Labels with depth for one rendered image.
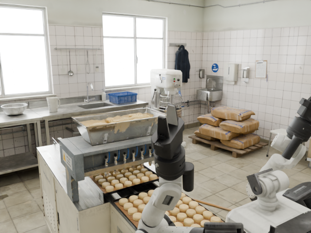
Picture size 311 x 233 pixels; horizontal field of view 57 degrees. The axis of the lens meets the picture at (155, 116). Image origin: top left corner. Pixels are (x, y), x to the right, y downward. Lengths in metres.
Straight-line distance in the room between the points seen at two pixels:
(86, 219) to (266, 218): 1.12
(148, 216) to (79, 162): 0.75
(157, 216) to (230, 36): 5.28
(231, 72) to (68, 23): 3.13
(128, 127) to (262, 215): 1.02
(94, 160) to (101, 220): 0.37
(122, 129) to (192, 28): 4.78
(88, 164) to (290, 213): 1.14
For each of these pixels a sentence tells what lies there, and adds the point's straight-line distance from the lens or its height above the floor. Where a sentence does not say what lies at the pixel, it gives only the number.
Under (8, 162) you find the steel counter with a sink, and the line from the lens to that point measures 4.44.
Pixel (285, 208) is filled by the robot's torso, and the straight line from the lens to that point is 1.05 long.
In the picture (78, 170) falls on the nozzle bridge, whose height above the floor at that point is 1.09.
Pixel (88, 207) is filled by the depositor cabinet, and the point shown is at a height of 0.84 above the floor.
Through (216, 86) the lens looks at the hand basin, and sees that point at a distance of 6.23.
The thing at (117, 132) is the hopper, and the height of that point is 1.25.
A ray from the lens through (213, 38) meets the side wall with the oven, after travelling 6.30.
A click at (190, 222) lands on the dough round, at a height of 0.92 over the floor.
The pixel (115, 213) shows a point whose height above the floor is 0.81.
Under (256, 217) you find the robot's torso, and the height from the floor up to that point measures 1.24.
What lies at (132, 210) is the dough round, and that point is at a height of 0.92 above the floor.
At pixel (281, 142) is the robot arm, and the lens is 1.25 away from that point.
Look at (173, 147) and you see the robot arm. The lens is 0.74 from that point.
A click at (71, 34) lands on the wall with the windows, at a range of 4.84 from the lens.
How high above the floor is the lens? 1.73
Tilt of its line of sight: 13 degrees down
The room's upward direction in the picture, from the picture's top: straight up
